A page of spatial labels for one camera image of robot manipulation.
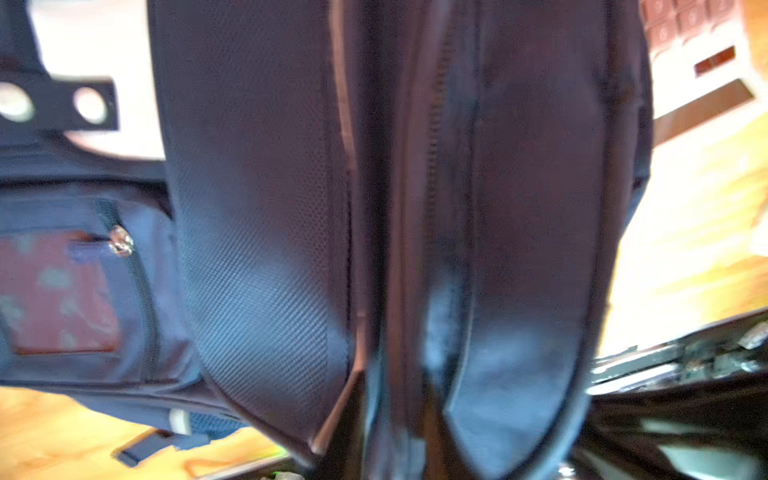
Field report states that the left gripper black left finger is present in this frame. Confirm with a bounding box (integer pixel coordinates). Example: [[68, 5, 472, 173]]
[[311, 372, 370, 480]]

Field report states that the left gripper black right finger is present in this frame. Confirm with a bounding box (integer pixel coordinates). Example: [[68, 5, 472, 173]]
[[422, 389, 477, 480]]

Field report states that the navy blue backpack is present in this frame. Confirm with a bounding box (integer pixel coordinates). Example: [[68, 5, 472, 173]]
[[1, 1, 653, 479]]

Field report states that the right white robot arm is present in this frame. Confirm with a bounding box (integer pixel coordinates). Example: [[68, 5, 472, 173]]
[[555, 310, 767, 479]]

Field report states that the white pink calculator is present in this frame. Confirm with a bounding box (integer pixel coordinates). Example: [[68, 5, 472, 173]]
[[638, 0, 763, 148]]

